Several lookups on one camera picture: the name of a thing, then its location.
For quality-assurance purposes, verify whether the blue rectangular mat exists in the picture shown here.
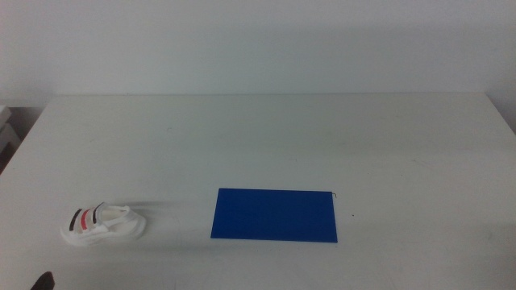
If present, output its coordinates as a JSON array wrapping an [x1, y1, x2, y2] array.
[[210, 188, 339, 244]]

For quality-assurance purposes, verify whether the white strap sandal shoe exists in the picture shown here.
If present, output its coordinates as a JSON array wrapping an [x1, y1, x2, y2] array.
[[60, 201, 147, 247]]

